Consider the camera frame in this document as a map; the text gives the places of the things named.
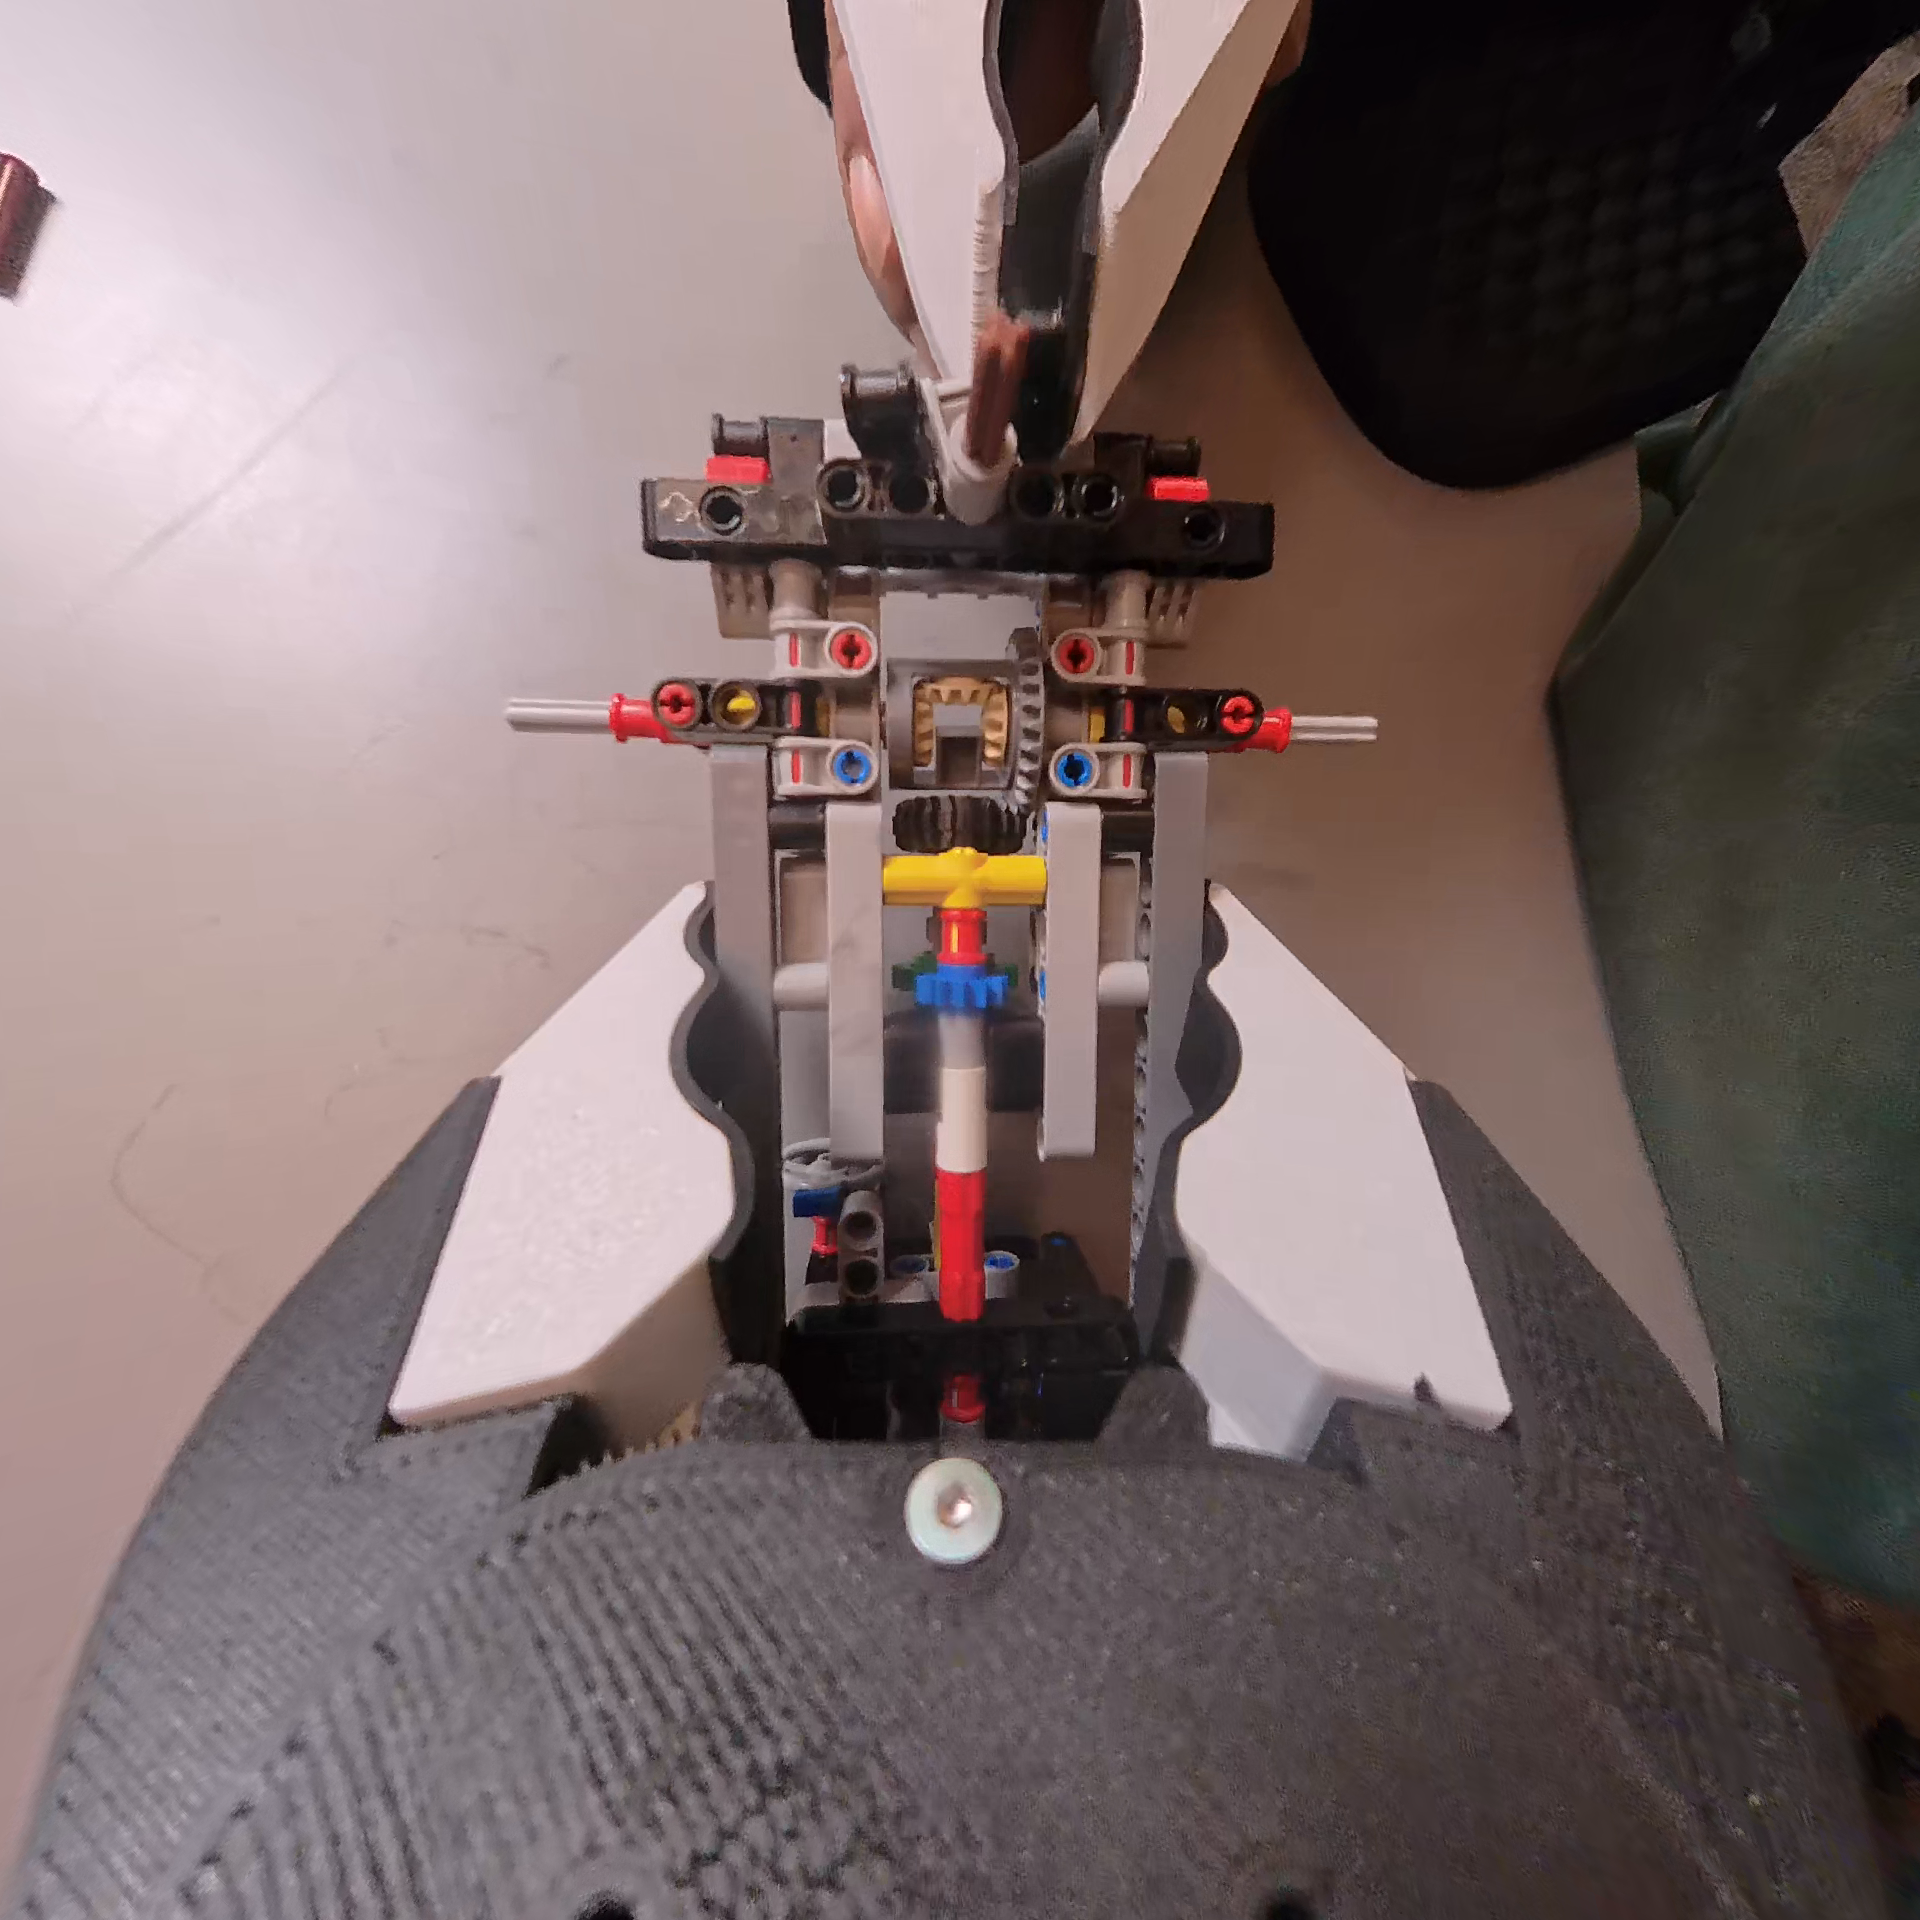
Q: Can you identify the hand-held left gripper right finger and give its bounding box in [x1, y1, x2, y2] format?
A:
[1155, 883, 1517, 1461]

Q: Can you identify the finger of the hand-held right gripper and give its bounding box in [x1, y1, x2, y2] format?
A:
[831, 0, 1058, 381]
[1056, 0, 1311, 454]

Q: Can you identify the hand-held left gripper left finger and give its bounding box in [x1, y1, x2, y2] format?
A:
[384, 883, 753, 1430]

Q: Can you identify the brown lego axle connector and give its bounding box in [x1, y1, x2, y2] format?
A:
[0, 150, 59, 300]
[967, 318, 1039, 462]

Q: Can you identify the black lego connector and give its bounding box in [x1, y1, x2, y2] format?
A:
[839, 363, 928, 470]

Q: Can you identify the lego car chassis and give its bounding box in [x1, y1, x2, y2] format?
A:
[508, 363, 1378, 1443]

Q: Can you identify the person's right hand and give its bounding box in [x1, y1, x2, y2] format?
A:
[825, 88, 941, 357]

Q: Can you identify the black wrist rest cushion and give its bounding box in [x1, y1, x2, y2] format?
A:
[1249, 0, 1849, 492]

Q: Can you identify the person's green sweatshirt torso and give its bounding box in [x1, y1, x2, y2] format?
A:
[1551, 141, 1920, 1641]

